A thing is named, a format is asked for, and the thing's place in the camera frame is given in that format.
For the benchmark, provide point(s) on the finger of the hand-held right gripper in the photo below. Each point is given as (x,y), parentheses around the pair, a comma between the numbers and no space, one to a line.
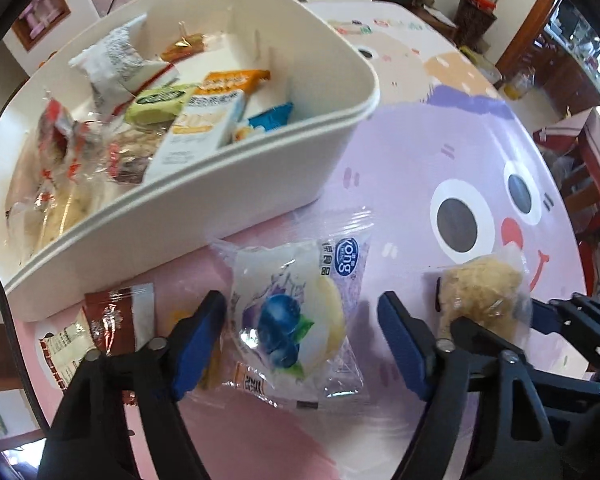
(542,316)
(472,332)

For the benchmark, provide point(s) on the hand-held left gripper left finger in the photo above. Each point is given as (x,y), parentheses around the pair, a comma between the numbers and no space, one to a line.
(195,350)

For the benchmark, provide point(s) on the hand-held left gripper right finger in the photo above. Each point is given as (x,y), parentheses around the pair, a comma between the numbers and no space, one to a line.
(405,345)

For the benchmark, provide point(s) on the floss bun clear packet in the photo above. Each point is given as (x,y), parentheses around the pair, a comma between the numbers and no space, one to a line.
(485,287)

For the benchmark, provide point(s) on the blueberry cake packet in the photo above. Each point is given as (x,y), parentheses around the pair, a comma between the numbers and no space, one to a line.
(285,320)

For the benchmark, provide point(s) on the white plastic storage bin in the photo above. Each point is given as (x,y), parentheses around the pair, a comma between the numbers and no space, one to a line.
(260,175)

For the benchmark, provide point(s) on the white orange snack packet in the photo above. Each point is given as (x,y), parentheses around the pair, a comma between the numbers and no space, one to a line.
(195,130)

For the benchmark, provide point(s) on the small blue snack packet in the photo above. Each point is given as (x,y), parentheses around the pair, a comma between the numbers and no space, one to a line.
(265,122)

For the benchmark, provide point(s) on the green snack packet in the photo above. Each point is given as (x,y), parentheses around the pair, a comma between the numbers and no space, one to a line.
(157,102)

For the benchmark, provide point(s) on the yellow snack packet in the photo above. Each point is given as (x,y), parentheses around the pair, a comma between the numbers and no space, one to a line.
(212,367)

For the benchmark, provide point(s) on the brownie packet with red ends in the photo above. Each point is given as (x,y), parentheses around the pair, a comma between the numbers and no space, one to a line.
(115,317)

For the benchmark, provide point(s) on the red white chair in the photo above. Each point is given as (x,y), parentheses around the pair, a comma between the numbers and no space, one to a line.
(595,170)

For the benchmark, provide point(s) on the cartoon printed tablecloth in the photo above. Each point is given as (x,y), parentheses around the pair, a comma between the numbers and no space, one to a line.
(405,160)

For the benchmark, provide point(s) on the brown nut snack packet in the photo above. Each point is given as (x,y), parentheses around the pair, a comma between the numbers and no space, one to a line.
(135,157)

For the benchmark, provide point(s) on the yellow jar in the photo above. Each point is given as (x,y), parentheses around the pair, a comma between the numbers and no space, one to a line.
(517,85)

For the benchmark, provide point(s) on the red printed clear packet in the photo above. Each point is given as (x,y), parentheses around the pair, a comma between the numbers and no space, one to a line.
(65,140)

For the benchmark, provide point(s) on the wooden display cabinet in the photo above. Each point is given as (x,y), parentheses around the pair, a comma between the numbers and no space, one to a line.
(565,45)

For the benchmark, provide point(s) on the orange snack bar packet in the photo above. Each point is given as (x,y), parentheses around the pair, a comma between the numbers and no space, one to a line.
(235,80)

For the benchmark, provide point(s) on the crumpled white snack packet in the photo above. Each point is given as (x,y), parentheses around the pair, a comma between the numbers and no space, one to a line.
(115,60)

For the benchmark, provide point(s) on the golden candy packet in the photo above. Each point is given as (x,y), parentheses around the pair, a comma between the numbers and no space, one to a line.
(182,47)

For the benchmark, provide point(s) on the dark basket with red lid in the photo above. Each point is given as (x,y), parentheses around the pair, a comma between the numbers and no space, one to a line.
(475,17)

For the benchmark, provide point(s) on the wooden wall frame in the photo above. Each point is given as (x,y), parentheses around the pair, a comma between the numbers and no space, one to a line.
(42,15)

